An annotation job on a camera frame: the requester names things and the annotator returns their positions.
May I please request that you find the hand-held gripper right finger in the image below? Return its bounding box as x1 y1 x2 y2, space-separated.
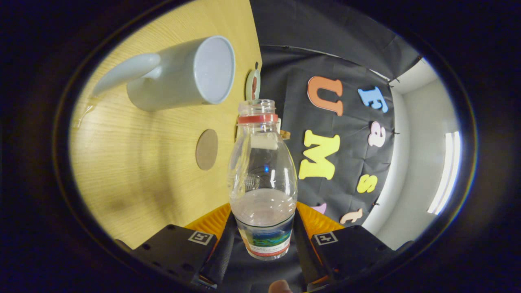
292 201 398 290

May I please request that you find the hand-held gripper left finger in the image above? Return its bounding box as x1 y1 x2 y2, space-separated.
129 203 241 289

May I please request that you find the clear plastic juice bottle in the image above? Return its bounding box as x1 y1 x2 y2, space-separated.
227 99 298 261

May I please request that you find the round brown coaster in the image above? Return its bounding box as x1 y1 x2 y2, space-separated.
195 129 219 171

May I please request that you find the white cup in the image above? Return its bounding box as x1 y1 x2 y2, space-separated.
92 35 236 112

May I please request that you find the wooden table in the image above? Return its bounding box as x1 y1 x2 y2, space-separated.
69 0 263 249

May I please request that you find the black backdrop cloth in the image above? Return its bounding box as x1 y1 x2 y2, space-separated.
220 0 424 293

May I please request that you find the long ceiling light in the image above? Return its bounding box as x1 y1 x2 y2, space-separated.
427 131 461 215

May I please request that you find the light green plate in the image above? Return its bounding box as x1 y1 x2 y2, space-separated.
245 68 261 101

